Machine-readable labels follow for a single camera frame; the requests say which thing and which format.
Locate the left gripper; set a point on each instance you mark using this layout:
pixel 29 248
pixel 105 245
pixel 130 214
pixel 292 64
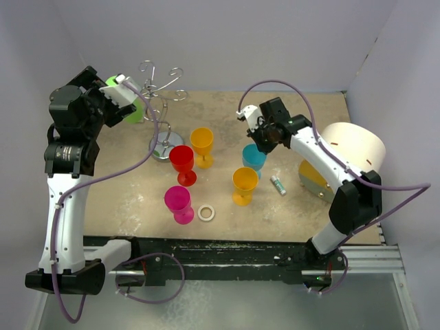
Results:
pixel 115 113

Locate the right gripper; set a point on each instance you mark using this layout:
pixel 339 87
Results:
pixel 265 148

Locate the green plastic wine glass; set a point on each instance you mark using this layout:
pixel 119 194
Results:
pixel 136 117

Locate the blue plastic wine glass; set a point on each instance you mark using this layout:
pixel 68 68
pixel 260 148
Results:
pixel 253 158

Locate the orange wine glass front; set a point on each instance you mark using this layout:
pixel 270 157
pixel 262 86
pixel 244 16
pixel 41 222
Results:
pixel 245 180

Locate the orange wine glass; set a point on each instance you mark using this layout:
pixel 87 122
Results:
pixel 202 140
pixel 245 180

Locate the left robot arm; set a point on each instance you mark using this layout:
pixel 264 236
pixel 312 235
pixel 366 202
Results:
pixel 79 111

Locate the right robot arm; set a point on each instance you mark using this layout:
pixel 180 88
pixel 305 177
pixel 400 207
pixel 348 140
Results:
pixel 356 201

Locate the orange wine glass rear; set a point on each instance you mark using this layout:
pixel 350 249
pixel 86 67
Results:
pixel 202 140

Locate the red plastic wine glass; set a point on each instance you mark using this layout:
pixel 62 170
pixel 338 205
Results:
pixel 182 160

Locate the pink plastic wine glass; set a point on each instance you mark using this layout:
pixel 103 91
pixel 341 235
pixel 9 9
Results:
pixel 178 201

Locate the white green lip balm tube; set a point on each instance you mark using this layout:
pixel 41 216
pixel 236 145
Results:
pixel 278 185

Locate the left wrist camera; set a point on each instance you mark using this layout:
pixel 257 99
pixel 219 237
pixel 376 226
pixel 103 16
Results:
pixel 118 92

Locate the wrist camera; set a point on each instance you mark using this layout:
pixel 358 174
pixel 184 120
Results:
pixel 118 92
pixel 251 115

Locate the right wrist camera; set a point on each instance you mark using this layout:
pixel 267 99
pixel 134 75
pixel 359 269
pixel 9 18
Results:
pixel 251 115

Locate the chrome wire wine glass rack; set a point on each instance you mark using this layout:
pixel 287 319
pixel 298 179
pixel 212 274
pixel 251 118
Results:
pixel 167 139

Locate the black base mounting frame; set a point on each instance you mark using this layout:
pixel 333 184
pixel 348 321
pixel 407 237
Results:
pixel 157 260

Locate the aluminium rail frame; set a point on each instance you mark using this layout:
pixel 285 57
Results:
pixel 370 294

